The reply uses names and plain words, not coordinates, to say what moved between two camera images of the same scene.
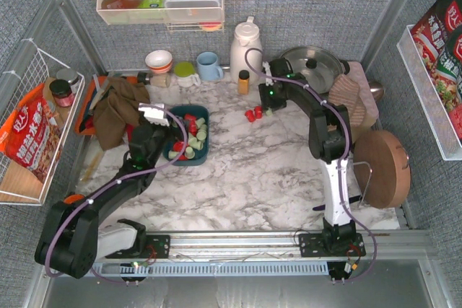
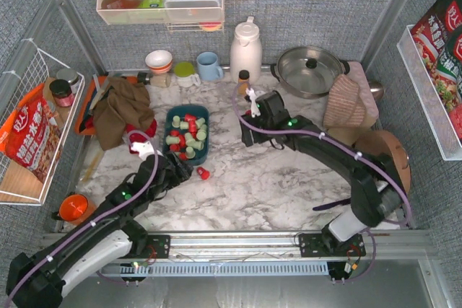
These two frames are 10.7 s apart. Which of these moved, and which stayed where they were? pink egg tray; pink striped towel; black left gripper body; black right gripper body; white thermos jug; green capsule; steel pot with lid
Moved: black right gripper body; black left gripper body
Stayed: pink egg tray; pink striped towel; green capsule; steel pot with lid; white thermos jug
